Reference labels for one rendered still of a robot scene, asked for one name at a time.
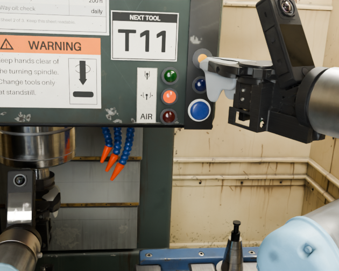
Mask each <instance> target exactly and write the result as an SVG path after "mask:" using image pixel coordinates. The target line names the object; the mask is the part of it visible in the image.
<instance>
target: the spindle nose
mask: <svg viewBox="0 0 339 271"><path fill-rule="evenodd" d="M76 148H77V136H76V127H23V126H0V163H2V164H3V165H5V166H8V167H11V168H18V169H43V168H50V167H55V166H59V165H62V164H64V163H66V162H68V161H70V160H71V159H72V158H73V157H75V155H76Z"/></svg>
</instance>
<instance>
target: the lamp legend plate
mask: <svg viewBox="0 0 339 271"><path fill-rule="evenodd" d="M156 101H157V68H137V123H156Z"/></svg>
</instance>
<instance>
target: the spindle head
mask: <svg viewBox="0 0 339 271"><path fill-rule="evenodd" d="M111 10H114V11H140V12H167V13H179V22H178V47H177V60H176V61H142V60H112V59H111ZM222 13H223V0H221V10H220V25H219V34H218V49H217V58H219V57H220V42H221V27H222ZM189 16H190V0H109V35H88V34H56V33H23V32H0V35H24V36H41V37H75V38H101V109H97V108H16V107H0V126H23V127H153V128H184V123H185V101H186V81H187V60H188V37H189ZM167 67H173V68H175V69H176V70H177V71H178V72H179V79H178V81H177V82H176V83H175V84H172V85H169V84H166V83H164V82H163V80H162V78H161V74H162V72H163V70H164V69H165V68H167ZM137 68H157V101H156V123H137ZM166 88H173V89H175V90H176V91H177V93H178V100H177V102H176V103H174V104H173V105H166V104H164V103H163V102H162V100H161V93H162V91H163V90H164V89H166ZM167 108H171V109H173V110H175V111H176V114H177V120H176V122H175V123H174V124H172V125H165V124H164V123H162V121H161V120H160V114H161V112H162V110H164V109H167Z"/></svg>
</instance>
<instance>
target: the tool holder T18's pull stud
mask: <svg viewBox="0 0 339 271"><path fill-rule="evenodd" d="M233 224H234V230H232V231H231V239H232V240H234V241H238V240H240V234H241V232H240V231H239V226H240V225H241V222H240V221H238V220H234V221H233Z"/></svg>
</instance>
